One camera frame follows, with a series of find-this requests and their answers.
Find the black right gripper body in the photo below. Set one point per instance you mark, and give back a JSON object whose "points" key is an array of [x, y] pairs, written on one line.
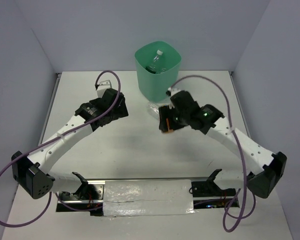
{"points": [[180, 118]]}

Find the blue label bottle white cap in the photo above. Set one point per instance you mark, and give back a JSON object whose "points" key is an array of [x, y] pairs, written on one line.
{"points": [[153, 110]]}

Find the orange juice bottle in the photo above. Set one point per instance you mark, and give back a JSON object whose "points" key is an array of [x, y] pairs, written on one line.
{"points": [[169, 130]]}

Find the green label clear bottle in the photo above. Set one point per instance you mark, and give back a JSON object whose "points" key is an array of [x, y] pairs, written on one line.
{"points": [[157, 65]]}

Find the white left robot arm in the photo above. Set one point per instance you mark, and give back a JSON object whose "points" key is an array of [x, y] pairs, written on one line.
{"points": [[34, 172]]}

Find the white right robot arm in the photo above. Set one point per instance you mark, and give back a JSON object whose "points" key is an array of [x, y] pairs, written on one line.
{"points": [[264, 168]]}

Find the green plastic bin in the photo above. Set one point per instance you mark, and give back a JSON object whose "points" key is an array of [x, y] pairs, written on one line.
{"points": [[154, 86]]}

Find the silver tape patch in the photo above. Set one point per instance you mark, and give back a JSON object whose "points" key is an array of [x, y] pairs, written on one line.
{"points": [[147, 198]]}

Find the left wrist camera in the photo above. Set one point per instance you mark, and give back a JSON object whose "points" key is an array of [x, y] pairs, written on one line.
{"points": [[102, 86]]}

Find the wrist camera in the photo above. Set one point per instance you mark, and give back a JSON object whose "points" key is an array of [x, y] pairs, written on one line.
{"points": [[171, 91], [102, 86]]}

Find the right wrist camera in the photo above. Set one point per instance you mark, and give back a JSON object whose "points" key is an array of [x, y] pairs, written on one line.
{"points": [[171, 91]]}

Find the black metal base rail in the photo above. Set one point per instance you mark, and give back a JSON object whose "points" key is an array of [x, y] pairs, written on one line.
{"points": [[205, 196]]}

